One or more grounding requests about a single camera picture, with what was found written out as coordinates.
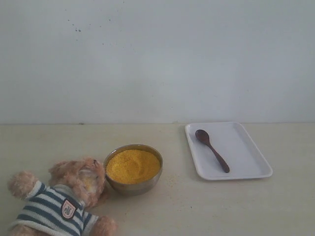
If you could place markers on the dark wooden spoon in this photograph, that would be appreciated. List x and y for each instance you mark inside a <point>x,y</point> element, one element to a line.
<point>204,138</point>

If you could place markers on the tan teddy bear striped sweater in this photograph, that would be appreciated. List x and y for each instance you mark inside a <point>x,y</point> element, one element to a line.
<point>62,208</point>

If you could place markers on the steel bowl of yellow millet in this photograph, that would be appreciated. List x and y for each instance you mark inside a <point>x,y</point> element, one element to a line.
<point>134,169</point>

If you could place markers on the white rectangular plastic tray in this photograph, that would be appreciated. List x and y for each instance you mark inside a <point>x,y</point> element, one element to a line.
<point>234,144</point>

